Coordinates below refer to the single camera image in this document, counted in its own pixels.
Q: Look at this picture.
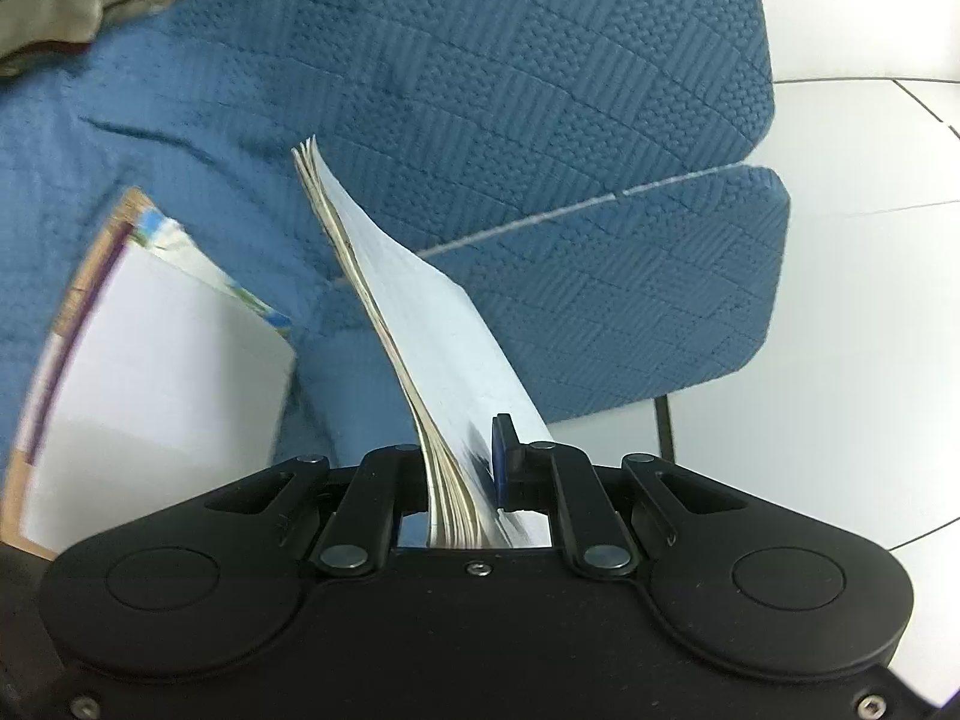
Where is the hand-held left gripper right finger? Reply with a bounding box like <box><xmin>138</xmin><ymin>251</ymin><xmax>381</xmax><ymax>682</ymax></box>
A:
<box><xmin>487</xmin><ymin>412</ymin><xmax>740</xmax><ymax>580</ymax></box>

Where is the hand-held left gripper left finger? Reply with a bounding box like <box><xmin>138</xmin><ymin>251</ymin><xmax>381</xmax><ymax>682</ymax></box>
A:
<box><xmin>204</xmin><ymin>444</ymin><xmax>430</xmax><ymax>580</ymax></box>

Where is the photo print booklet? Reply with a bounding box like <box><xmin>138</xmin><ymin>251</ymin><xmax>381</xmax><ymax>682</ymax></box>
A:
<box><xmin>22</xmin><ymin>211</ymin><xmax>297</xmax><ymax>550</ymax></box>

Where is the purple and tan book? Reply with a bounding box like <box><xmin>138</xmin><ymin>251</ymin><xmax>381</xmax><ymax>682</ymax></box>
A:
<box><xmin>0</xmin><ymin>187</ymin><xmax>162</xmax><ymax>563</ymax></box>

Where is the blue quilted sofa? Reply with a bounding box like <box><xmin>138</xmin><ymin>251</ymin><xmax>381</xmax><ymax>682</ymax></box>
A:
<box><xmin>0</xmin><ymin>0</ymin><xmax>792</xmax><ymax>466</ymax></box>

